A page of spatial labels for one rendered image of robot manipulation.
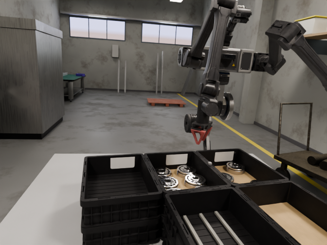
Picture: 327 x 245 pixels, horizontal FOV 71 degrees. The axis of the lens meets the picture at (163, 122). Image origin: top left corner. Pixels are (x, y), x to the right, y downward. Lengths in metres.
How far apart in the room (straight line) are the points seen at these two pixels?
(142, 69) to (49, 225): 10.24
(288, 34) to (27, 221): 1.42
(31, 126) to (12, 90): 0.63
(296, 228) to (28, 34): 4.06
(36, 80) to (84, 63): 7.11
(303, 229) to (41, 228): 1.05
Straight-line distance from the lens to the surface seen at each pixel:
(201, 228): 0.94
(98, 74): 11.19
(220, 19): 1.10
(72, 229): 1.15
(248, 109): 6.33
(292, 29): 1.24
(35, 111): 4.36
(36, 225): 1.21
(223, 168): 1.42
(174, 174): 1.28
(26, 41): 4.29
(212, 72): 1.03
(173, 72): 11.31
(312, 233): 1.10
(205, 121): 1.04
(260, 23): 6.31
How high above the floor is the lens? 1.41
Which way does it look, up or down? 14 degrees down
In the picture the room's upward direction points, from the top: 4 degrees clockwise
